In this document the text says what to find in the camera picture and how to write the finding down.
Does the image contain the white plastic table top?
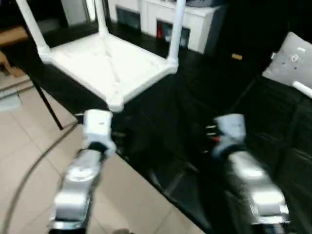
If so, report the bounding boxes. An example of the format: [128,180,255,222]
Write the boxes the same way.
[38,32,179,113]

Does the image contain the white plastic table leg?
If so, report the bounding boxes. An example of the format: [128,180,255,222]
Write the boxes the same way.
[292,80,312,99]
[16,0,52,55]
[167,0,188,68]
[95,0,110,37]

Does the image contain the black work mat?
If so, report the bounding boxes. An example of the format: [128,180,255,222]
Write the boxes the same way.
[10,19,312,234]

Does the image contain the grey cushion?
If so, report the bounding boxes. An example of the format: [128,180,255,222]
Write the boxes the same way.
[262,31,312,91]

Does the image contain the white glass-door cabinet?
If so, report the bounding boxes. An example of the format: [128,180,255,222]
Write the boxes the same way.
[107,0,227,54]

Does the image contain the black sofa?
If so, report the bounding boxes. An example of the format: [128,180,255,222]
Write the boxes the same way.
[214,0,312,66]

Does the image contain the brown wooden furniture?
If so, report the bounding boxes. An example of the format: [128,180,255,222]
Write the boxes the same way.
[0,25,31,79]

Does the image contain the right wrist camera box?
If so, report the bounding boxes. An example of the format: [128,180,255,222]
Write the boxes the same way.
[211,114,247,157]

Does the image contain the black metal frame bar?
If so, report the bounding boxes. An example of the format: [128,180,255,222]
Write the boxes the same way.
[30,76,64,131]

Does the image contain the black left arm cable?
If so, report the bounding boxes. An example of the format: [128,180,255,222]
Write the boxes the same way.
[0,122,81,234]

